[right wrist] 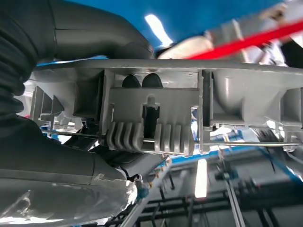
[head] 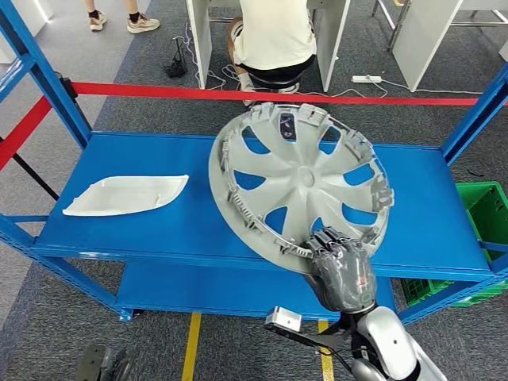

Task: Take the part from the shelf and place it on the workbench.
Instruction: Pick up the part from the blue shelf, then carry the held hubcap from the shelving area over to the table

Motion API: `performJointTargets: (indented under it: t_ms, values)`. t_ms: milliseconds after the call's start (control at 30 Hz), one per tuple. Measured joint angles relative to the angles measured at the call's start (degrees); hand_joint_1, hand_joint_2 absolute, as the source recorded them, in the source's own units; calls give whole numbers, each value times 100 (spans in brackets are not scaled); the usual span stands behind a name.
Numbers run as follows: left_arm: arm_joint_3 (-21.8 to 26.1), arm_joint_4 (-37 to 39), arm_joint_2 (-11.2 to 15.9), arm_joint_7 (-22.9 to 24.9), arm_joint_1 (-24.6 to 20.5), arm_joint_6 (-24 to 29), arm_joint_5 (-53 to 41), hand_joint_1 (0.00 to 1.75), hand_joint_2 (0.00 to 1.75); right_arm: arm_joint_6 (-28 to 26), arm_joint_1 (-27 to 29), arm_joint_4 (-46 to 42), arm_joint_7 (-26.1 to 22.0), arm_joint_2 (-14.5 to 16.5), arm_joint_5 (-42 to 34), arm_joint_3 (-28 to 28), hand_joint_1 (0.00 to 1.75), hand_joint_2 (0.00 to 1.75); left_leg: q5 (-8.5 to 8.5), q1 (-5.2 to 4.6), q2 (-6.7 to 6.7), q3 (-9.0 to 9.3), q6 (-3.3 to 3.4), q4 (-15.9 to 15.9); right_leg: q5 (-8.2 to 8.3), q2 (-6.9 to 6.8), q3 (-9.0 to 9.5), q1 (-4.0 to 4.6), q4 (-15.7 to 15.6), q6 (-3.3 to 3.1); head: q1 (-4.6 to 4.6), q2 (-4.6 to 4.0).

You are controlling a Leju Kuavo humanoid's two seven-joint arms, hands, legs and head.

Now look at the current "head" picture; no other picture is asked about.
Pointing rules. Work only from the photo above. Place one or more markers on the black stool with chrome base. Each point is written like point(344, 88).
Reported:
point(274, 80)

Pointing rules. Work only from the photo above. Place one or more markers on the white curved plastic trim part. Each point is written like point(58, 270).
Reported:
point(127, 194)

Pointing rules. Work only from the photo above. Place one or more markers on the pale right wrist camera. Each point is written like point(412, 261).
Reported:
point(284, 318)

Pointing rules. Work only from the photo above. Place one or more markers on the stanchion with chrome base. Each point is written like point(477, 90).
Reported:
point(69, 89)

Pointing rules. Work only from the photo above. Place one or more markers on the long red barrier belt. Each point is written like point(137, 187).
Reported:
point(178, 93)

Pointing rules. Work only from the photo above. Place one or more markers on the seated person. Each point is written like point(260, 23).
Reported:
point(274, 31)

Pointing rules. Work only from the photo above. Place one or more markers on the short red barrier belt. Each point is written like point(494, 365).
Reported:
point(23, 131)

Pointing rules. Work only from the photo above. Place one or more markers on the white power strip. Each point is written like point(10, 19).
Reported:
point(367, 79)

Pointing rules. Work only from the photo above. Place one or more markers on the standing person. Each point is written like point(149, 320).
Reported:
point(143, 23)

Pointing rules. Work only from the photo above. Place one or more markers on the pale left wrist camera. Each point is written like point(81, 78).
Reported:
point(93, 363)

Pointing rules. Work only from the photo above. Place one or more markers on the blue metal shelf rack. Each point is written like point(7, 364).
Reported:
point(417, 210)

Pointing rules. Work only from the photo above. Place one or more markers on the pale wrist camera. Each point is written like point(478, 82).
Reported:
point(93, 363)
point(284, 318)

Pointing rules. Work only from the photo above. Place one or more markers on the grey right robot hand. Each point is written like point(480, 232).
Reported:
point(345, 279)

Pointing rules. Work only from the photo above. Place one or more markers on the stanchion with grey base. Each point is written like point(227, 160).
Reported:
point(35, 177)

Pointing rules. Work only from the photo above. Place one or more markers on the green plastic crate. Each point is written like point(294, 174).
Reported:
point(487, 210)
point(424, 292)

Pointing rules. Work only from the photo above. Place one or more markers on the black rack caster wheel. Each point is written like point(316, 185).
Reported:
point(139, 314)

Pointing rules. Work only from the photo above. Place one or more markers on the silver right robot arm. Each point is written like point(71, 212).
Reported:
point(389, 336)

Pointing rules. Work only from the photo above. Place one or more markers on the grey plastic wheel hubcap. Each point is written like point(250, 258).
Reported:
point(301, 179)

